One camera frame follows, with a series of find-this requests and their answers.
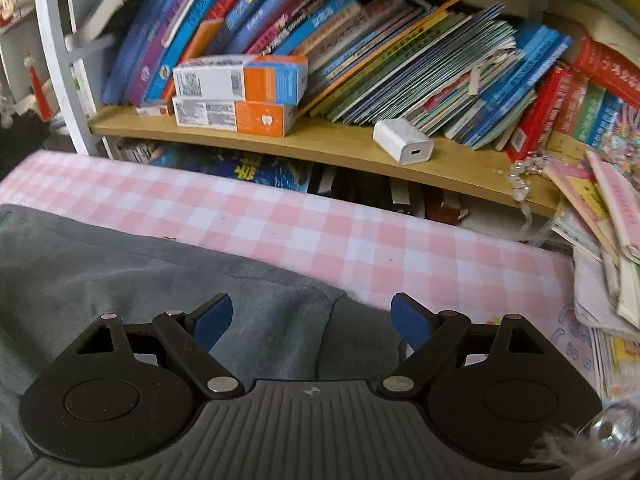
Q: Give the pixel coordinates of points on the small red white box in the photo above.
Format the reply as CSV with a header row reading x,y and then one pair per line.
x,y
152,110

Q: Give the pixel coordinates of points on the grey sweater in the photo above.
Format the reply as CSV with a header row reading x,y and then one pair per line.
x,y
150,280

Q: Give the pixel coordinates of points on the thick red book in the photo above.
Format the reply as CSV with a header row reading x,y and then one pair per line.
x,y
610,70

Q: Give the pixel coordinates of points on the red upright stationery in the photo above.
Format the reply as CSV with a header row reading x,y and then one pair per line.
x,y
40,90

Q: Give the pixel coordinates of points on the thick white-paged book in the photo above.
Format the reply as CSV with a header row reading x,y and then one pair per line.
x,y
100,15

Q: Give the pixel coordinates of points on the white charger adapter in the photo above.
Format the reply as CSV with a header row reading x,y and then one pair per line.
x,y
400,140

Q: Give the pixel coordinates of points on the orange white carton box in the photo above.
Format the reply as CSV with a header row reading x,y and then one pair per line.
x,y
215,115
215,80

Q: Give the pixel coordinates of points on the colourful bead ornament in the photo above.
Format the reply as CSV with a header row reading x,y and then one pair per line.
x,y
630,130

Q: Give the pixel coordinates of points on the wooden bookshelf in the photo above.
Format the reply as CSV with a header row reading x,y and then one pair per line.
x,y
325,147

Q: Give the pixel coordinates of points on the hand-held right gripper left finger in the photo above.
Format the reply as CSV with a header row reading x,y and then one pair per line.
x,y
212,322

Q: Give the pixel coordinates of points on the dark cloth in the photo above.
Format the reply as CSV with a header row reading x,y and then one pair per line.
x,y
20,145

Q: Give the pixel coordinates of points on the row of colourful books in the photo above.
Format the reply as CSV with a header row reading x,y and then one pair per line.
x,y
350,35

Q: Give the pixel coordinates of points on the row of dark-shelf books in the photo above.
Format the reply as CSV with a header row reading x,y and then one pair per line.
x,y
260,170

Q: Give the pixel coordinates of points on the pile of booklets and papers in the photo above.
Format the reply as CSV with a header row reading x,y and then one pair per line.
x,y
610,240

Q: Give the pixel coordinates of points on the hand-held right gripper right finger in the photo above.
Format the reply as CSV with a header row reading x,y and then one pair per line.
x,y
412,322

